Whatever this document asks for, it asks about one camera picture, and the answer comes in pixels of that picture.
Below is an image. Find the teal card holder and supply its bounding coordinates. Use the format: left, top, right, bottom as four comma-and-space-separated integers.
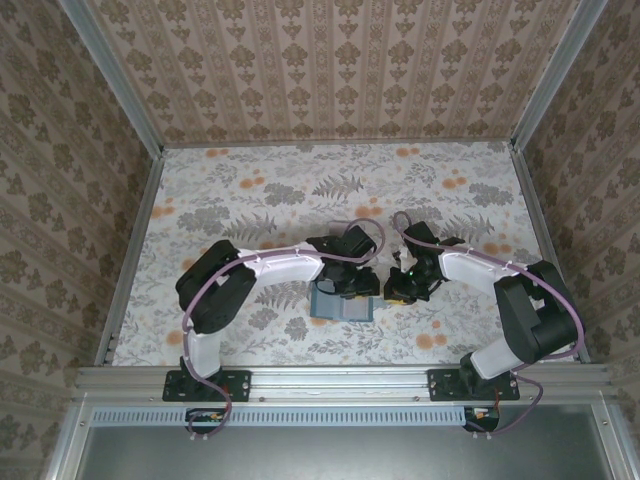
308, 281, 387, 322

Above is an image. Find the floral table covering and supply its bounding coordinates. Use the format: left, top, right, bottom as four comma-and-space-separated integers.
112, 141, 576, 366

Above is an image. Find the black connector board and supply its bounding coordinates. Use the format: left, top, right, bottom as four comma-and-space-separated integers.
185, 407, 227, 435
462, 405, 501, 434

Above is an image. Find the grey steel sheet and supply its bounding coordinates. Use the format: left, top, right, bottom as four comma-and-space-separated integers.
74, 424, 614, 480

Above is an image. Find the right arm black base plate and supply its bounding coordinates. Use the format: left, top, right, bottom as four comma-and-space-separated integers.
428, 368, 520, 402

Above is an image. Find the wide aluminium frame rail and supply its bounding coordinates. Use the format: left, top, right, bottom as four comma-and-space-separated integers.
74, 363, 617, 404

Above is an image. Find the aluminium side rail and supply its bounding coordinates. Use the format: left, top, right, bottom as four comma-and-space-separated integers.
94, 144, 166, 369
508, 141, 592, 365

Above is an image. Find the slotted grey cable duct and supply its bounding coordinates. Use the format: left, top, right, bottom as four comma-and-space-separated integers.
91, 404, 469, 428

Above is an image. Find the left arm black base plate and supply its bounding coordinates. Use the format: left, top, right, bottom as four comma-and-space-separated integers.
162, 368, 251, 402

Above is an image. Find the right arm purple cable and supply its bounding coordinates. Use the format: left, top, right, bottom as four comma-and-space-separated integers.
392, 210, 587, 442

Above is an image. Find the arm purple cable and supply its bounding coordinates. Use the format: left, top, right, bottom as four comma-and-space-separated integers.
179, 218, 389, 444
392, 210, 587, 442

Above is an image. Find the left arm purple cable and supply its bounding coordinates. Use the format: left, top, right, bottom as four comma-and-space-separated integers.
179, 218, 389, 444

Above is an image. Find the aluminium frame post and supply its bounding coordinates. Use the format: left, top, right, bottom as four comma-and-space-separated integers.
56, 0, 166, 156
510, 0, 621, 151

